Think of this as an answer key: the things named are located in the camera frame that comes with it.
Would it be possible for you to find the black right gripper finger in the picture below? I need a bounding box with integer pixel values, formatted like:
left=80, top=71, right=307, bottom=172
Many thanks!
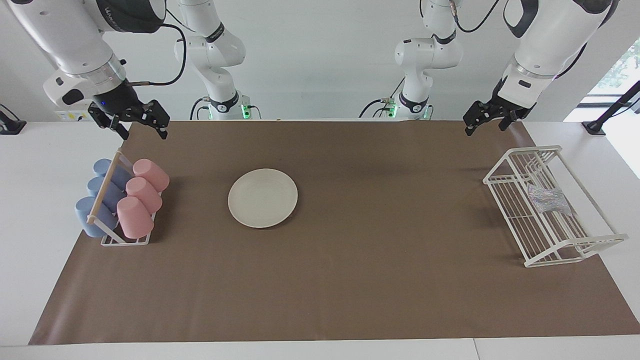
left=88, top=103, right=130, bottom=140
left=145, top=100, right=171, bottom=140

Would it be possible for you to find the cream round plate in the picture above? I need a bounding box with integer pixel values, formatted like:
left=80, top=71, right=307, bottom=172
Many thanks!
left=227, top=168, right=299, bottom=229

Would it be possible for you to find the blue plastic cup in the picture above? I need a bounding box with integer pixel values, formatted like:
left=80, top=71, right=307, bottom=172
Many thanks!
left=75, top=196, right=119, bottom=238
left=93, top=158, right=132, bottom=190
left=87, top=176, right=126, bottom=211

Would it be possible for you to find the pink plastic cup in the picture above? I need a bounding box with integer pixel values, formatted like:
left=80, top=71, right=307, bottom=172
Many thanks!
left=132, top=158, right=170, bottom=193
left=125, top=177, right=163, bottom=213
left=116, top=196, right=155, bottom=239

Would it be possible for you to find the cup rack with wooden bar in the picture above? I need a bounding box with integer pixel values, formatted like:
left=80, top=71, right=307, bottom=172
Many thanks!
left=86, top=148, right=161, bottom=247

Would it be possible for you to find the black table clamp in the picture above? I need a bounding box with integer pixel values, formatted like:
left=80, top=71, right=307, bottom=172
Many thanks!
left=0, top=103, right=27, bottom=136

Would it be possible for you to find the window with greenery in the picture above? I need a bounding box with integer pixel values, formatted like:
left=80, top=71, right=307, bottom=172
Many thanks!
left=564, top=37, right=640, bottom=180

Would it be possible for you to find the brown table mat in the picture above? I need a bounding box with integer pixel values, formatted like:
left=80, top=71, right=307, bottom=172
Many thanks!
left=28, top=120, right=640, bottom=346

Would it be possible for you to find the black right base cable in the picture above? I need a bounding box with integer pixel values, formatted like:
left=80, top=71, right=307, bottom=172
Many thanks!
left=189, top=96, right=210, bottom=121

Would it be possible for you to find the black base cable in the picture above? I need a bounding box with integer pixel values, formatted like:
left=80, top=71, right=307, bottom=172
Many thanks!
left=359, top=77, right=407, bottom=119
left=189, top=96, right=210, bottom=121

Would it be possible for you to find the white wall outlet box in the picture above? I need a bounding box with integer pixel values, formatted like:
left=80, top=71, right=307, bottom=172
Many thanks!
left=54, top=109, right=95, bottom=122

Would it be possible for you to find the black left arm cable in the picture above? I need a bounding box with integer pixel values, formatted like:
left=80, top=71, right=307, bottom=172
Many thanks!
left=450, top=0, right=501, bottom=34

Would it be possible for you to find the black left base cable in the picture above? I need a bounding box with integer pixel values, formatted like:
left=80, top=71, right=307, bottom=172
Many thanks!
left=359, top=77, right=407, bottom=119

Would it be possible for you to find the white wire dish rack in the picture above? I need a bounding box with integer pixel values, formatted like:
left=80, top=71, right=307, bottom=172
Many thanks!
left=482, top=145, right=629, bottom=268

